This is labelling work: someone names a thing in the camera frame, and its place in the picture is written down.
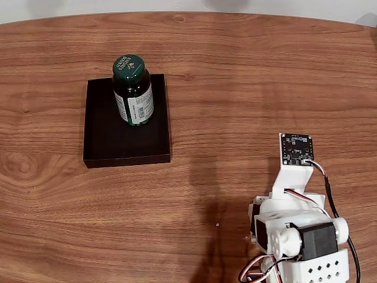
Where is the black shallow cardboard box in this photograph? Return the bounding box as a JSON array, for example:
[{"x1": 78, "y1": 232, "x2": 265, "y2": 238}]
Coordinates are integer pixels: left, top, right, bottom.
[{"x1": 82, "y1": 73, "x2": 172, "y2": 169}]

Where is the green pill bottle with cap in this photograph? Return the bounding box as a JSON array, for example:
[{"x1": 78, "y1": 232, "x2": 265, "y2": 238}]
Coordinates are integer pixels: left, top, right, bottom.
[{"x1": 111, "y1": 54, "x2": 155, "y2": 127}]

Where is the black camera cable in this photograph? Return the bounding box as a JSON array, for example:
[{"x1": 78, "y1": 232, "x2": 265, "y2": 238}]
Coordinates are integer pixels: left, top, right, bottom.
[{"x1": 305, "y1": 159, "x2": 362, "y2": 283}]

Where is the red white black servo cable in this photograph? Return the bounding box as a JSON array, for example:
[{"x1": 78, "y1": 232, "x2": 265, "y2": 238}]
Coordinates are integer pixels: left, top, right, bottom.
[
  {"x1": 237, "y1": 253, "x2": 279, "y2": 282},
  {"x1": 284, "y1": 188, "x2": 323, "y2": 212}
]

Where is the black camera circuit board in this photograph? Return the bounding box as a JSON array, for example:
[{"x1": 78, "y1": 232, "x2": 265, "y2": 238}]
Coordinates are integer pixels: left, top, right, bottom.
[{"x1": 279, "y1": 132, "x2": 315, "y2": 166}]

